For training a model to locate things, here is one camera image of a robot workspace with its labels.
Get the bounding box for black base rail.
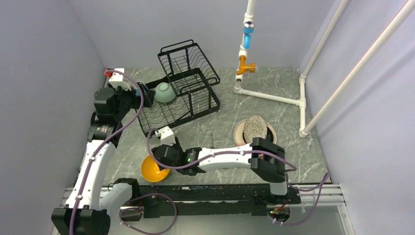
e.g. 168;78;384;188
123;184;301;218

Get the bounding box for mint green ceramic bowl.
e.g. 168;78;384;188
154;82;176;103

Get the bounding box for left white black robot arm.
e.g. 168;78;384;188
51;84;155;235

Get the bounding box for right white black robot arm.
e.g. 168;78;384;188
148;137;297;203

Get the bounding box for orange pipe valve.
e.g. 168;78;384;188
236;55;256;75

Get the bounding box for white tall pole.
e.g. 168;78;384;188
299;0;415;138

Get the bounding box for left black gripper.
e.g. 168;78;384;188
108;82;155;120

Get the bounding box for speckled grey ceramic plate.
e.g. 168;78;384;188
243;115;268;143

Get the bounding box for white PVC pipe frame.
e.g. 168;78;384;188
233;0;349;139

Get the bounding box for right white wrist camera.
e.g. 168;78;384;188
155;126;176;146

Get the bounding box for black ceramic plate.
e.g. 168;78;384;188
265;127;275;142

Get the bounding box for pink rimmed ceramic plate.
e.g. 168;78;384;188
233;119;277;146

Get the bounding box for blue cylinder on pipe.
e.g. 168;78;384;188
243;21;254;49

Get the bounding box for aluminium side rail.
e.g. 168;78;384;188
51;69;116;235

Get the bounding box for yellow ribbed ceramic bowl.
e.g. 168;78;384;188
140;156;170;183

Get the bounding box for green handled screwdriver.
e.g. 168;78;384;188
210;134;215;149

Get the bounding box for black wire dish rack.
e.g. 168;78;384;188
138;39;221;136

